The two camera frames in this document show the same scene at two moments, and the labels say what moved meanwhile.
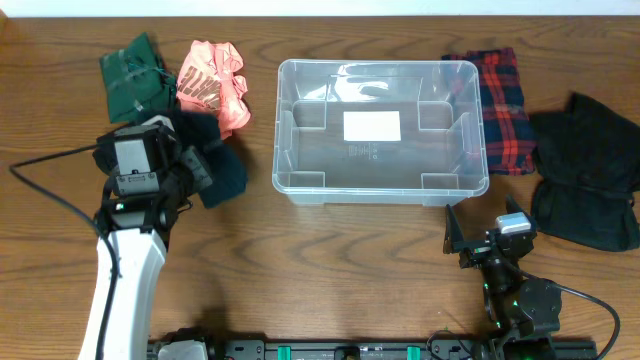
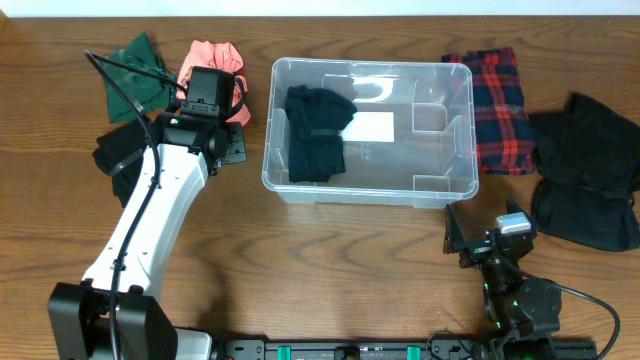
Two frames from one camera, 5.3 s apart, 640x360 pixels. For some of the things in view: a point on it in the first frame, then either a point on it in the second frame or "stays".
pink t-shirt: x=208 y=82 stays
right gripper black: x=476 y=251 stays
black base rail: x=369 y=350 stays
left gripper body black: x=183 y=177 to x=233 y=142
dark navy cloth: x=227 y=167 to x=316 y=120
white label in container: x=371 y=126 stays
